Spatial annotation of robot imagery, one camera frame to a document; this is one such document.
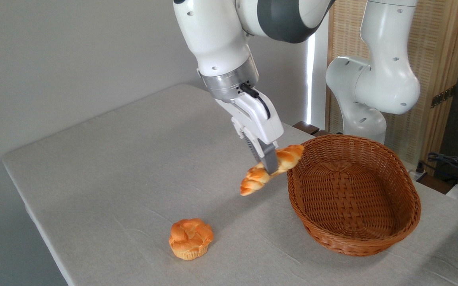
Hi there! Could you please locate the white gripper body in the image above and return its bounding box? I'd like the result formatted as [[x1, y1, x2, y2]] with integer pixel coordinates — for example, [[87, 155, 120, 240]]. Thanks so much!
[[215, 92, 284, 145]]

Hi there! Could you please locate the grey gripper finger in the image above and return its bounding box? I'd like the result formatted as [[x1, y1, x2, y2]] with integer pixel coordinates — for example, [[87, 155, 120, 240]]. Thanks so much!
[[250, 137, 280, 176], [232, 118, 262, 162]]

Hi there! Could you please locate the long braided bread loaf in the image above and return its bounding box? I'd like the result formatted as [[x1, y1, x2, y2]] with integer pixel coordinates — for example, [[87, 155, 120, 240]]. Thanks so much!
[[240, 145, 305, 196]]

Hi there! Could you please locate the brown oval wicker basket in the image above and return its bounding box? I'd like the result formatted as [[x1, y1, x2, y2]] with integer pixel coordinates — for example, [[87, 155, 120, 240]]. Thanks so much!
[[287, 134, 421, 257]]

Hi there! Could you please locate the round knotted bread bun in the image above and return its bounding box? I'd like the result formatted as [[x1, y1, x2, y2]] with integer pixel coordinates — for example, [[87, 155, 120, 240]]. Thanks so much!
[[169, 218, 214, 261]]

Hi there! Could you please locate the dark wooden furniture piece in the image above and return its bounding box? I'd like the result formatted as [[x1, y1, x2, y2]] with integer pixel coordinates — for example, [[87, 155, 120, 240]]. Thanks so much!
[[293, 121, 330, 137]]

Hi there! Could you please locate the grey tablecloth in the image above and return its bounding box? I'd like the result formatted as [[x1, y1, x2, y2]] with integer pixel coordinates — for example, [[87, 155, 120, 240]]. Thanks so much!
[[2, 83, 458, 286]]

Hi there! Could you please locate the metal screen hinge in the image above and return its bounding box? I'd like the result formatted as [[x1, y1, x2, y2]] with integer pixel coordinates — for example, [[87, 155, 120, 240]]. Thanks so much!
[[431, 85, 456, 108]]

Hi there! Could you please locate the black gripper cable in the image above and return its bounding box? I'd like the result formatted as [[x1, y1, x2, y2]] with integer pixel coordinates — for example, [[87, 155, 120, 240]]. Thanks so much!
[[240, 83, 272, 120]]

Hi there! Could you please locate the black cable bundle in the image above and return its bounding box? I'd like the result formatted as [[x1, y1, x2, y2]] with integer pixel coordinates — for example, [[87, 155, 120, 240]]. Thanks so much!
[[416, 152, 458, 187]]

